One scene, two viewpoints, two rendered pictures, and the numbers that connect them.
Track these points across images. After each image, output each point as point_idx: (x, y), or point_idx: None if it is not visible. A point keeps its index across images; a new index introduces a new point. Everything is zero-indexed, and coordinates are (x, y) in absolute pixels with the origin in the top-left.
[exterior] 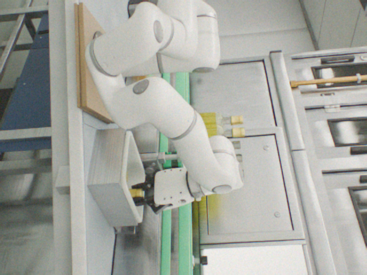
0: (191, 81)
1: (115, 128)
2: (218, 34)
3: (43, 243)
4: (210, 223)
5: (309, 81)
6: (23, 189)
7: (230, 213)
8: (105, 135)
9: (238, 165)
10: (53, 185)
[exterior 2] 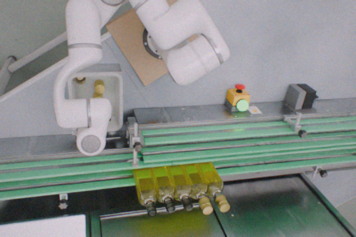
0: (288, 190)
1: (155, 101)
2: (204, 61)
3: None
4: (112, 218)
5: None
6: None
7: (124, 232)
8: (113, 66)
9: (94, 134)
10: None
